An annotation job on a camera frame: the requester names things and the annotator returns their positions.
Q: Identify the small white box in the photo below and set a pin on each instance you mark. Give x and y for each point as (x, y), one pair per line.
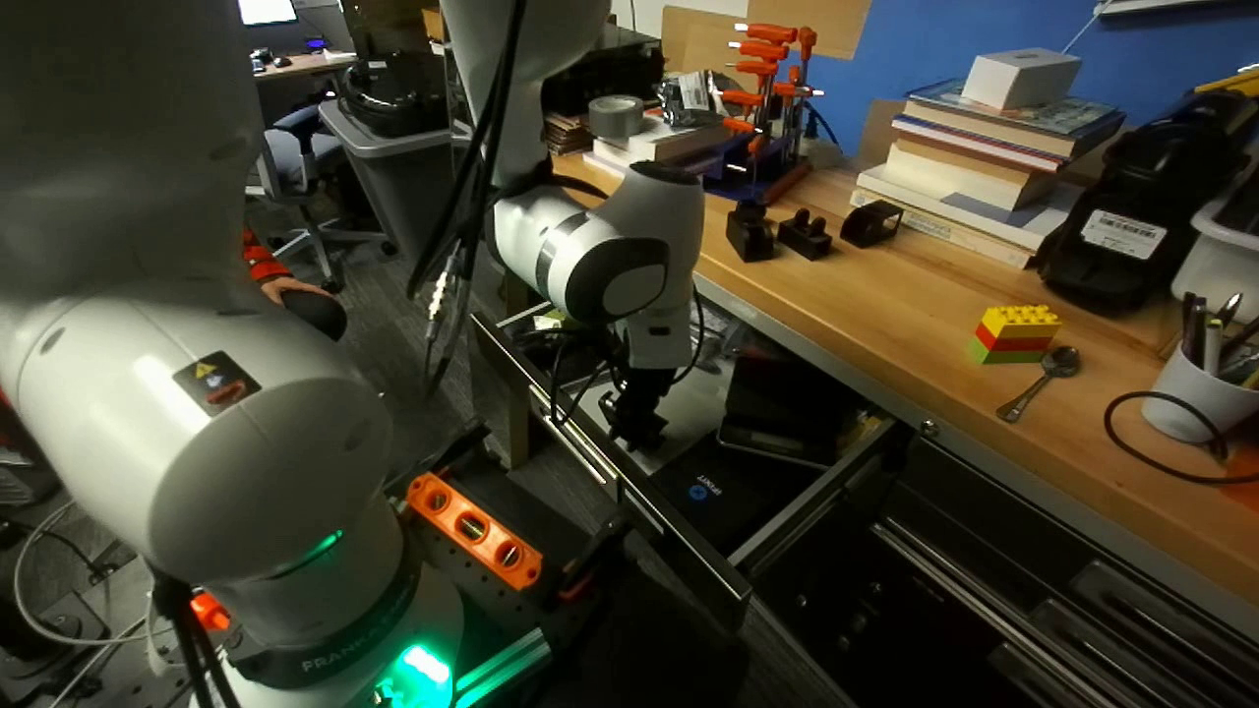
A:
(1019, 79)

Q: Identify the small orange red fixture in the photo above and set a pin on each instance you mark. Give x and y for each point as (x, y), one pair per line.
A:
(208, 612)

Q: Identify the grey workbench drawer cabinet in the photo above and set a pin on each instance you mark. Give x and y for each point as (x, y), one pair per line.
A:
(1046, 616)

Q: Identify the large white book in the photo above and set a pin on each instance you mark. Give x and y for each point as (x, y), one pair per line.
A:
(945, 226)

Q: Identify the grey office chair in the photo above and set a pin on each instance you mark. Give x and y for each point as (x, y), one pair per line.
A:
(309, 171)

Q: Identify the wooden office desk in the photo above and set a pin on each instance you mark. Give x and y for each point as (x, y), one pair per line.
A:
(309, 64)

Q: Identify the crumpled silver bag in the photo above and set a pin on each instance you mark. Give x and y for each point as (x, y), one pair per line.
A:
(690, 97)

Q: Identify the metal spoon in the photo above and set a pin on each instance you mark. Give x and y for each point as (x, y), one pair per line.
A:
(1043, 378)

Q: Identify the yellow red green Lego stack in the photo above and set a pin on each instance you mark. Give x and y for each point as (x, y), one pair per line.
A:
(1018, 326)

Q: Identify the black digital kitchen scale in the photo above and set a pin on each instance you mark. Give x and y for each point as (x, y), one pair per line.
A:
(789, 405)

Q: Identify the grey duct tape roll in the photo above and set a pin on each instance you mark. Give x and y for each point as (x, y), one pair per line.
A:
(616, 115)

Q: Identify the black hollow plastic part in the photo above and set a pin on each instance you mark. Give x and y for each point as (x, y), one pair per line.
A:
(869, 226)

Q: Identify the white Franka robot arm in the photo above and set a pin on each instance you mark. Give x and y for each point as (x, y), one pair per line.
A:
(121, 433)

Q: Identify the orange spirit level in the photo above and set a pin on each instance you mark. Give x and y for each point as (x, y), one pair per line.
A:
(473, 531)

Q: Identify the thick cream paged book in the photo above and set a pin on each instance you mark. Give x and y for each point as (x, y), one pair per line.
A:
(959, 171)

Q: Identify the white cup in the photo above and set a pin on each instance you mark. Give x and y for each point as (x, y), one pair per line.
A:
(1185, 398)

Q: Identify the computer monitor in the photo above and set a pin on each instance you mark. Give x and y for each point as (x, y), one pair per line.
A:
(265, 7)

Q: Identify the black label printer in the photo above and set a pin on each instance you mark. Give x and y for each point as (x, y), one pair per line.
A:
(1141, 171)

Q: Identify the white book stack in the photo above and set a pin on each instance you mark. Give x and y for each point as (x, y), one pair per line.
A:
(675, 144)

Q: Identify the grey metal drawer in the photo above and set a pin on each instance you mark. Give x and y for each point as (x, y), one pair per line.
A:
(692, 437)

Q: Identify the stack of white books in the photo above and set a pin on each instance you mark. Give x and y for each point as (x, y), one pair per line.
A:
(1008, 119)

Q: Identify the grey trash bin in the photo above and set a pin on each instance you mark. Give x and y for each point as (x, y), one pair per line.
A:
(396, 183)

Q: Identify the black handheld controller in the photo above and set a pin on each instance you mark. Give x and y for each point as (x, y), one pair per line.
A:
(315, 314)

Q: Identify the black iFixit case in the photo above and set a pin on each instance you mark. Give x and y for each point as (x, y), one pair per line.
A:
(730, 498)

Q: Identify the yellow paper pad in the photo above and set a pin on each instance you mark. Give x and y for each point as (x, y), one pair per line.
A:
(868, 431)

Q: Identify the black bin liner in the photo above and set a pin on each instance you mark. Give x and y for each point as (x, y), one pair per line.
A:
(396, 82)

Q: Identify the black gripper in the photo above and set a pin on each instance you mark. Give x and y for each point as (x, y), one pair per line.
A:
(648, 378)

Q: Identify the white plastic tub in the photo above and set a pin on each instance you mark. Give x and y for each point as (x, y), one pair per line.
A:
(1221, 250)

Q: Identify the white wall shelf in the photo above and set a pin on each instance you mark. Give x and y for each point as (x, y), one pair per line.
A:
(1174, 6)

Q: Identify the person in red jacket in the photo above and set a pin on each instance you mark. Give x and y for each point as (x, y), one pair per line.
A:
(262, 260)

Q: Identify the black two-pronged bracket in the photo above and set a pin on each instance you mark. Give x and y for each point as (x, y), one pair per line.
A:
(643, 448)

